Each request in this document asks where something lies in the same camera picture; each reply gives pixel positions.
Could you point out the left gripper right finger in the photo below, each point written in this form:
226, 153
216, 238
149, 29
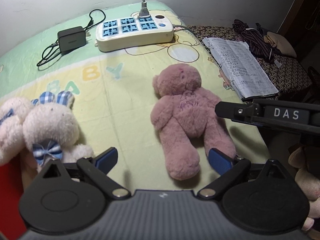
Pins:
232, 172

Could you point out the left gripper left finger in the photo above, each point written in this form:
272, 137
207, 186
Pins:
96, 170

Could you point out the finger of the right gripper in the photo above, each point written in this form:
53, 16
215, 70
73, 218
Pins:
236, 112

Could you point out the white rabbit plush blue ears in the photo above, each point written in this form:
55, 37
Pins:
51, 130

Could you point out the pink teddy bear plush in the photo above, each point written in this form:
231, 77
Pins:
186, 111

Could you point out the white rabbit plush blue bow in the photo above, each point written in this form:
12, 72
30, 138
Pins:
13, 114

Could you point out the person hand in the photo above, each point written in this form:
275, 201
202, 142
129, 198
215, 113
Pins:
309, 184

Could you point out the open handwritten notebook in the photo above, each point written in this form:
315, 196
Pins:
242, 70

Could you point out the dark striped cloth bundle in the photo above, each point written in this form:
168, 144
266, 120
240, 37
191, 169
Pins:
257, 46

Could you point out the red cardboard box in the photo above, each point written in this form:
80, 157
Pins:
12, 225

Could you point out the black power adapter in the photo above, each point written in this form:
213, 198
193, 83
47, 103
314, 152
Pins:
71, 39

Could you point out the white blue power strip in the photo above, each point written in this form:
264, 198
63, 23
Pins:
133, 31

